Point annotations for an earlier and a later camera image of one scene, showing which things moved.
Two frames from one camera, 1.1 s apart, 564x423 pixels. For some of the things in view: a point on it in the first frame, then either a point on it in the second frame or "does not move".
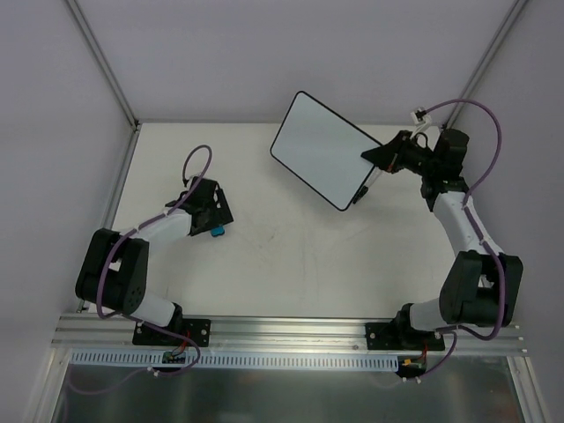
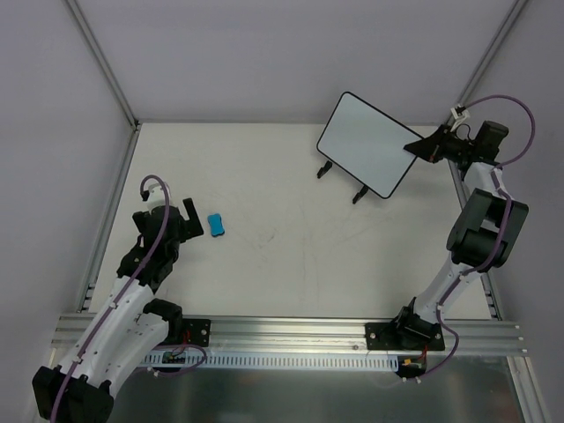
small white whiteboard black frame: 321,150 → 368,144
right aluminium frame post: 486,58 does not move
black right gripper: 404,152 → 439,146
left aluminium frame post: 104,64 does not move
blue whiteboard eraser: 218,231 does not move
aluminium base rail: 98,333 does not move
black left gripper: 218,204 → 177,225
